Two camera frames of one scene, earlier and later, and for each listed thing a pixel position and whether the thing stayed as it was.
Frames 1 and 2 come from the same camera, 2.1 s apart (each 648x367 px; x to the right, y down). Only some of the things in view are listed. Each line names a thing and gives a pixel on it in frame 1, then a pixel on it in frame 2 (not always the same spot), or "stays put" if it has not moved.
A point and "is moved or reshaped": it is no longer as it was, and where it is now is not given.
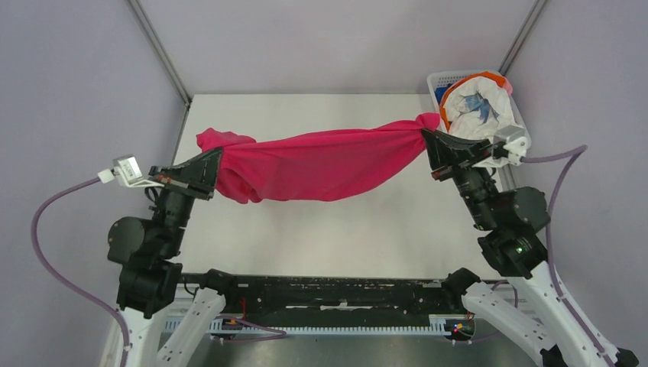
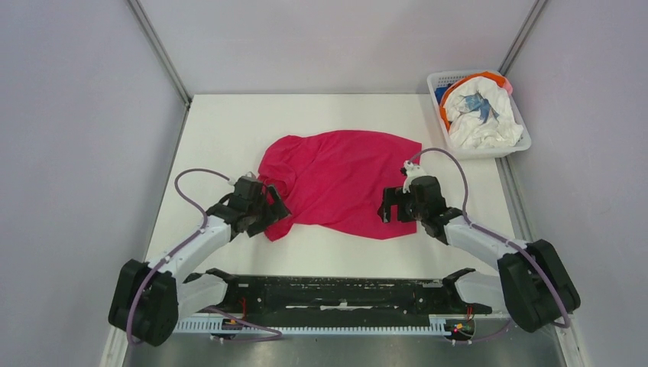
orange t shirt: (485, 75) stays put
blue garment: (439, 92) stays put
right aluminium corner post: (521, 37) stays put
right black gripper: (452, 151) -> (391, 196)
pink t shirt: (316, 165) is moved or reshaped
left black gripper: (202, 170) -> (274, 212)
